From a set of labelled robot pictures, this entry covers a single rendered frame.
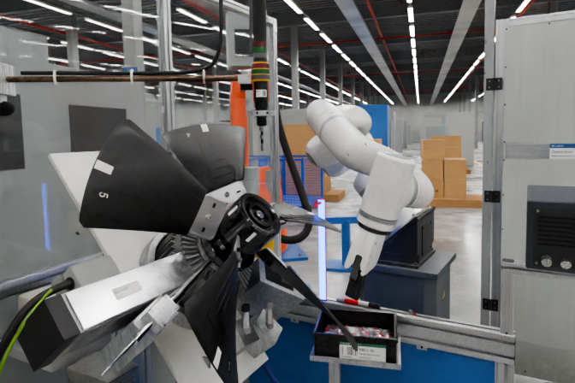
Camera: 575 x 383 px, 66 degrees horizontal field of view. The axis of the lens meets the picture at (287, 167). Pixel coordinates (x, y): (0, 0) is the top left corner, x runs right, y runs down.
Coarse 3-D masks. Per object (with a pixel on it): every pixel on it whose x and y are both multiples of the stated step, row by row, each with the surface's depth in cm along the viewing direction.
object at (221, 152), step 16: (192, 128) 118; (208, 128) 119; (224, 128) 121; (240, 128) 123; (176, 144) 114; (192, 144) 114; (208, 144) 114; (224, 144) 115; (240, 144) 116; (192, 160) 111; (208, 160) 111; (224, 160) 111; (240, 160) 112; (208, 176) 108; (224, 176) 108; (240, 176) 108; (208, 192) 106
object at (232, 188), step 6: (228, 186) 106; (234, 186) 106; (240, 186) 106; (210, 192) 106; (216, 192) 106; (222, 192) 106; (234, 192) 105; (240, 192) 105; (222, 198) 104; (228, 198) 104; (234, 198) 104; (228, 204) 103
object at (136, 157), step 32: (128, 128) 86; (96, 160) 81; (128, 160) 84; (160, 160) 88; (96, 192) 80; (128, 192) 84; (160, 192) 87; (192, 192) 91; (96, 224) 79; (128, 224) 84; (160, 224) 88; (192, 224) 92
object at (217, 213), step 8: (208, 200) 94; (216, 200) 96; (200, 208) 94; (208, 208) 95; (216, 208) 96; (224, 208) 97; (200, 216) 94; (216, 216) 96; (200, 224) 94; (208, 224) 95; (216, 224) 96; (192, 232) 93; (200, 232) 94; (208, 232) 95
